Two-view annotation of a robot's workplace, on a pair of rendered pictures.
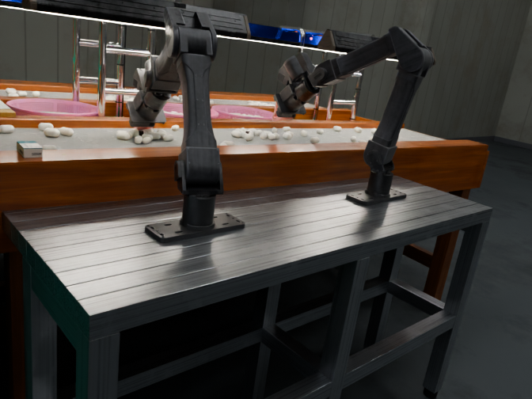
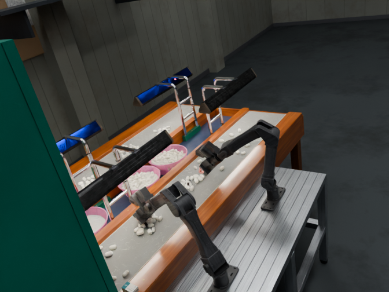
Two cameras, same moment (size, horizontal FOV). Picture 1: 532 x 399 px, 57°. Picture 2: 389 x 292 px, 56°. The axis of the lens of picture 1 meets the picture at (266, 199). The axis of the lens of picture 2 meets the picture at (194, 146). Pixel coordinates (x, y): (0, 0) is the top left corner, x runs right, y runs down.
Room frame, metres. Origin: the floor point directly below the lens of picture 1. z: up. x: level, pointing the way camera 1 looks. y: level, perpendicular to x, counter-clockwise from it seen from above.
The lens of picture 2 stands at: (-0.14, 0.30, 1.89)
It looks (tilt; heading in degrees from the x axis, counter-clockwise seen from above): 28 degrees down; 350
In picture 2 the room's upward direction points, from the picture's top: 12 degrees counter-clockwise
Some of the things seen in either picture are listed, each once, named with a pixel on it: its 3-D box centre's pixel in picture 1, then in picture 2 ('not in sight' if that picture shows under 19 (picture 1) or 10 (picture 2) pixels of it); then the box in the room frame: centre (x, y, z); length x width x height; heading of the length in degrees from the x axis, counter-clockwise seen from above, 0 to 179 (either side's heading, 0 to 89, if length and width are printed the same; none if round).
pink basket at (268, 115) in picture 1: (243, 123); (168, 160); (1.96, 0.13, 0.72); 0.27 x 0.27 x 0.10
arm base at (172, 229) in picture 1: (198, 210); (220, 277); (0.91, 0.13, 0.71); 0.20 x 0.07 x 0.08; 133
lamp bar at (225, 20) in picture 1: (150, 12); (126, 165); (1.40, 0.38, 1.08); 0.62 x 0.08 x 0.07; 130
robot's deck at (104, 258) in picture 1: (237, 188); (206, 227); (1.30, 0.08, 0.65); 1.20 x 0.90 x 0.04; 133
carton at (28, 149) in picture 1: (29, 149); (129, 288); (0.95, 0.49, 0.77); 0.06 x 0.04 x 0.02; 40
